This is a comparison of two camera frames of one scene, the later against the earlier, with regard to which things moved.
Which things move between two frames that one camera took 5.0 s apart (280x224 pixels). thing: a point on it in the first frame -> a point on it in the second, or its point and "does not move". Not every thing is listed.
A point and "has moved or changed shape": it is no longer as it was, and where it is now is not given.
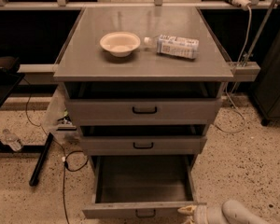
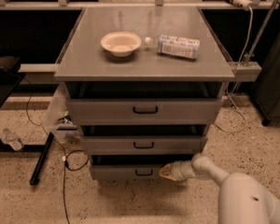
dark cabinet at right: x=272 y=91 does not move
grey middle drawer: x=142 y=145 does not move
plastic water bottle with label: x=174 y=46 does not move
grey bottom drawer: x=141 y=187 has moved or changed shape
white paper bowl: x=120 y=44 does not move
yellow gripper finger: x=189 y=210 -> x=167 y=169
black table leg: x=40 y=161 does not move
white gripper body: x=200 y=215 -> x=177 y=170
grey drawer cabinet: x=144 y=86 does not move
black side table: x=5 y=77 does not move
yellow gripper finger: x=189 y=221 -> x=166 y=174
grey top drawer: x=144 y=111 does not move
